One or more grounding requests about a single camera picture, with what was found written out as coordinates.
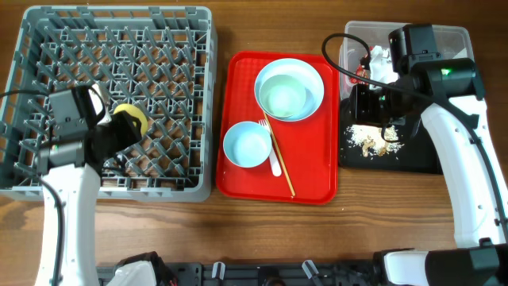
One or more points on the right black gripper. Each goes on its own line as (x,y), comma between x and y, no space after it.
(359,99)

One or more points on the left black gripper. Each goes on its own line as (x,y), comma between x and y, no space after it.
(131,133)

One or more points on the yellow plastic cup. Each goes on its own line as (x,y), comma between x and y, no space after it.
(135,112)

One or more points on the rice and food scraps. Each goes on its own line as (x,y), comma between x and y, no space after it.
(370,141)

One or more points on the red snack wrapper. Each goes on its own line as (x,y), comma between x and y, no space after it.
(363,70)

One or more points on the pale green bowl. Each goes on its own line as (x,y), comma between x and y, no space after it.
(282,96)

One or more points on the white plastic fork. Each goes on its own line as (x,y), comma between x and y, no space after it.
(274,162)

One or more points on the light blue bowl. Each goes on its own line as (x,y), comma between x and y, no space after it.
(247,144)

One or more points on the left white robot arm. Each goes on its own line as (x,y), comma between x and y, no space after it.
(70,173)

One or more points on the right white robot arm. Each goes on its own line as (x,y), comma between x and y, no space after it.
(449,97)

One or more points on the clear plastic waste bin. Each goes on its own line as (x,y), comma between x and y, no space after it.
(453,42)

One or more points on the black waste tray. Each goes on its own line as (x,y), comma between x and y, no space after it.
(417,154)

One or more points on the grey plastic dishwasher rack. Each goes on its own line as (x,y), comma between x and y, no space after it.
(161,59)

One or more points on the crumpled white tissue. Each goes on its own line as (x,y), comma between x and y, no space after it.
(381,69)

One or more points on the light blue round plate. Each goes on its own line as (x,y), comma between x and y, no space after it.
(305,74)

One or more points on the red plastic tray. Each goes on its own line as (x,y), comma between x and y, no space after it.
(309,147)

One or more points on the wooden chopstick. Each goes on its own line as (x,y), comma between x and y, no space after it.
(280,157)

